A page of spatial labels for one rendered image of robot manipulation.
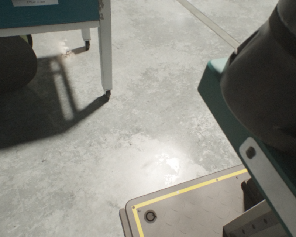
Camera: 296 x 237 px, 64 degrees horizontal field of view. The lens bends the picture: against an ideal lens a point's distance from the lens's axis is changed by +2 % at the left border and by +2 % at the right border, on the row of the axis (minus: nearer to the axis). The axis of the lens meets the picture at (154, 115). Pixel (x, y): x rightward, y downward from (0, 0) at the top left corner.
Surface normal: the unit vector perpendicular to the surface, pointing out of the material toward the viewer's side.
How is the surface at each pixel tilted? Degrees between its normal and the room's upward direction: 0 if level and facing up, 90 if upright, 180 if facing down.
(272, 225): 90
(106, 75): 90
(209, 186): 0
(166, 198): 0
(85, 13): 90
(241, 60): 70
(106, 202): 0
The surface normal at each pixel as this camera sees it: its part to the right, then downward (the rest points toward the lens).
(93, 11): 0.40, 0.76
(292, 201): -0.93, 0.20
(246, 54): -0.88, -0.36
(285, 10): -0.99, -0.10
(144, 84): 0.13, -0.60
